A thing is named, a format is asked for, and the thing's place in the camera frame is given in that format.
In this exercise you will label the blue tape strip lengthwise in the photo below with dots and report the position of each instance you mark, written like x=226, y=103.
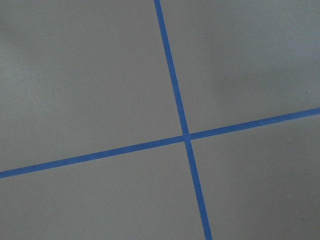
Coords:
x=183, y=123

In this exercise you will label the blue tape strip crosswise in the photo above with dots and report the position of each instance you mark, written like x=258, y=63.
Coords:
x=158, y=143

